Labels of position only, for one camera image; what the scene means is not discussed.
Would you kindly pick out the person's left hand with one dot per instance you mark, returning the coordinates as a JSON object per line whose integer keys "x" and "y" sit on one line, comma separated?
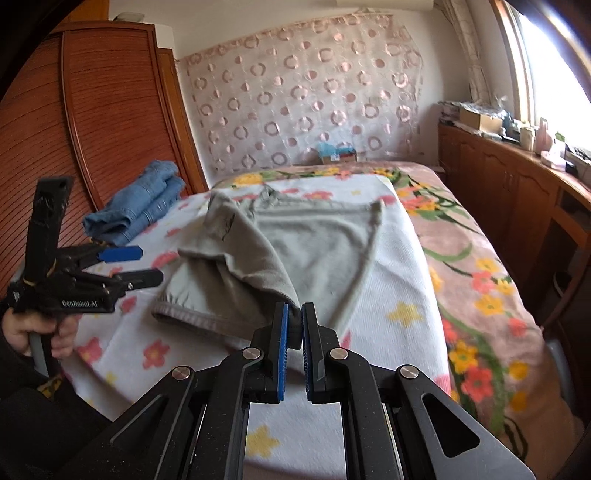
{"x": 16, "y": 334}

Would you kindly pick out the green-capped bottle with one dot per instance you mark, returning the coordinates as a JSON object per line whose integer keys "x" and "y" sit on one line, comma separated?
{"x": 559, "y": 143}

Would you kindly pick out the patterned window curtain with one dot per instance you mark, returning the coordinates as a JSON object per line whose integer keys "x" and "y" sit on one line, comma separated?
{"x": 471, "y": 55}

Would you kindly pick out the circle-patterned wall cloth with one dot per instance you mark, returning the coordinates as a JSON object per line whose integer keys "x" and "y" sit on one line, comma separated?
{"x": 300, "y": 92}

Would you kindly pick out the window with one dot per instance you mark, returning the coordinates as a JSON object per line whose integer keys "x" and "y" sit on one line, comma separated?
{"x": 554, "y": 69}

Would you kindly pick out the white container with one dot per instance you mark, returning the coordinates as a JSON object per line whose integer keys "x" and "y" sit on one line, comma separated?
{"x": 527, "y": 138}

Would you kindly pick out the wooden wardrobe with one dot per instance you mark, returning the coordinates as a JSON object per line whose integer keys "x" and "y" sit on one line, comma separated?
{"x": 115, "y": 115}

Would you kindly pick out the blue crumpled bag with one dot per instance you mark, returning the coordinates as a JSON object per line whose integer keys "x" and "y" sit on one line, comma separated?
{"x": 327, "y": 148}

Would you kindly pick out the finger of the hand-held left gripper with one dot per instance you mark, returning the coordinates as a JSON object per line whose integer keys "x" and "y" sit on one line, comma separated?
{"x": 120, "y": 254}
{"x": 143, "y": 279}

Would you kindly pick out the pink floral bedspread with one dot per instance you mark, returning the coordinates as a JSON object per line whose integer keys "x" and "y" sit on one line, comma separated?
{"x": 461, "y": 240}

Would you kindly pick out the small cardboard box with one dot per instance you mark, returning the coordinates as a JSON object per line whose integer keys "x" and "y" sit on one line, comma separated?
{"x": 344, "y": 157}

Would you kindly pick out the pink bottle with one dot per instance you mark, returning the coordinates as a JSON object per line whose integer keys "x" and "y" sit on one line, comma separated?
{"x": 543, "y": 136}

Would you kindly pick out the person's left forearm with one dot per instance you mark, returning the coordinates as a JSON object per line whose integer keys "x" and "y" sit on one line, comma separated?
{"x": 18, "y": 383}

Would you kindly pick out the open cardboard box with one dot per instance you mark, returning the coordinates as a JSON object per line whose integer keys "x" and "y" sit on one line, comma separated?
{"x": 480, "y": 121}

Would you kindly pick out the clear plastic packaging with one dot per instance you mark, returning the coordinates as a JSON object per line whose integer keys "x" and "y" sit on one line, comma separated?
{"x": 485, "y": 105}

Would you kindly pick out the white tissue box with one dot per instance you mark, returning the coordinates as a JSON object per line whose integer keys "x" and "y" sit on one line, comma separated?
{"x": 552, "y": 159}

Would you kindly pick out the wooden cabinet counter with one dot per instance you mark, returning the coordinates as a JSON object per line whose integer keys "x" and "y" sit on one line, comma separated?
{"x": 498, "y": 184}

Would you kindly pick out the folded blue jeans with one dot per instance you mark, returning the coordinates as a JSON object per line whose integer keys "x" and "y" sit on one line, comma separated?
{"x": 138, "y": 203}

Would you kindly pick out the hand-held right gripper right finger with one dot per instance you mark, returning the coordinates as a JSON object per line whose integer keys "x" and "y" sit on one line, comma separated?
{"x": 310, "y": 360}

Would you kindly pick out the grey pants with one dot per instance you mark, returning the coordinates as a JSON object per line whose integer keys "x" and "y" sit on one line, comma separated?
{"x": 300, "y": 240}

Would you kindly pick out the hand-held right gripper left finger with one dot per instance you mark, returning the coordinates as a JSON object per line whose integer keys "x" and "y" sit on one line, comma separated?
{"x": 279, "y": 350}

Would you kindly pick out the stack of papers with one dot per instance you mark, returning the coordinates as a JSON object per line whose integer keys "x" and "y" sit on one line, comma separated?
{"x": 449, "y": 113}

